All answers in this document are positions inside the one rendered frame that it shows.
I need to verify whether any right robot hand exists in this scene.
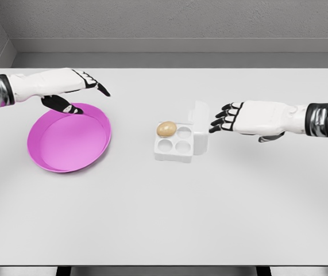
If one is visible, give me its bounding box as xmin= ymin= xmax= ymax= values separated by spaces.
xmin=209 ymin=100 xmax=291 ymax=143

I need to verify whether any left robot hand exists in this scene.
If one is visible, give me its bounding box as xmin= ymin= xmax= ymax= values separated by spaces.
xmin=34 ymin=68 xmax=111 ymax=115

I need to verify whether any white egg box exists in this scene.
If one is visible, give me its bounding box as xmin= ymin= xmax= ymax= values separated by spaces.
xmin=153 ymin=100 xmax=211 ymax=165

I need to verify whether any beige egg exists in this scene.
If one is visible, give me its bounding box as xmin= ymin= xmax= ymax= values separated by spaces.
xmin=156 ymin=121 xmax=178 ymax=137

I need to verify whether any pink round plate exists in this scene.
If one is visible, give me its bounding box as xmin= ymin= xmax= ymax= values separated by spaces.
xmin=27 ymin=102 xmax=112 ymax=173

